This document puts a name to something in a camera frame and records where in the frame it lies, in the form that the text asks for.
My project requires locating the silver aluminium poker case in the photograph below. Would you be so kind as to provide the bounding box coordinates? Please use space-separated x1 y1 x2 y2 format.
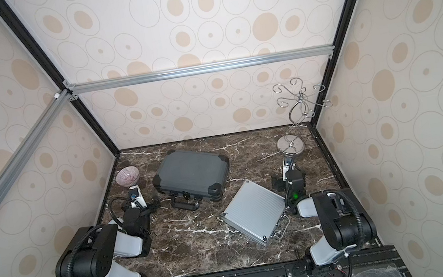
222 180 286 246

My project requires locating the dark grey poker case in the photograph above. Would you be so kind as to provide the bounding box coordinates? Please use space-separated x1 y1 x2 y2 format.
152 149 230 211

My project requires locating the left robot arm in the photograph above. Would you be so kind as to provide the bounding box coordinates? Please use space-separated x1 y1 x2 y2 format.
55 185 161 277

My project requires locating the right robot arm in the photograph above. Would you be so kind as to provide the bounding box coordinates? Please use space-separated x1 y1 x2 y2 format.
271 158 377 274

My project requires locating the chrome hook stand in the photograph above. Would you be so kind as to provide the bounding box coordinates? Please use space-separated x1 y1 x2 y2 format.
272 77 332 158

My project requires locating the pink ribbed bowl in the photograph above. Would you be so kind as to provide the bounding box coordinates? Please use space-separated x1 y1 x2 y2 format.
115 166 140 188

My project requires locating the horizontal aluminium rail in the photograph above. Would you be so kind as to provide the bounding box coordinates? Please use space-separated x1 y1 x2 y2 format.
66 44 335 94

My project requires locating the diagonal aluminium rail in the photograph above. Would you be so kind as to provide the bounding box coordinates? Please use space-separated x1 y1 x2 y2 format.
0 90 71 205

